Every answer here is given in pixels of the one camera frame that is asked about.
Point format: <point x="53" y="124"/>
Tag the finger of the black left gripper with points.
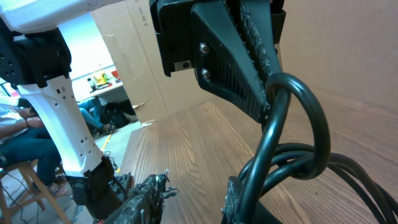
<point x="253" y="22"/>
<point x="222" y="65"/>

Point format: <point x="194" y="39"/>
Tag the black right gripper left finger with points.
<point x="145" y="201"/>

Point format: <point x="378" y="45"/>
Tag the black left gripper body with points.
<point x="173" y="28"/>

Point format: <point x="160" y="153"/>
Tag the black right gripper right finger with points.
<point x="261" y="216"/>

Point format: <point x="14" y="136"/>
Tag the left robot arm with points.
<point x="36" y="60"/>

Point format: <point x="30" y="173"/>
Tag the background desk with items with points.
<point x="96" y="84"/>

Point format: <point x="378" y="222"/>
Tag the wooden stool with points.
<point x="34" y="191"/>

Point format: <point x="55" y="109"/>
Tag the seated person in jeans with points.
<point x="24" y="138"/>

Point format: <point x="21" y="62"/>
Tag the cardboard wall panel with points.
<point x="127" y="30"/>

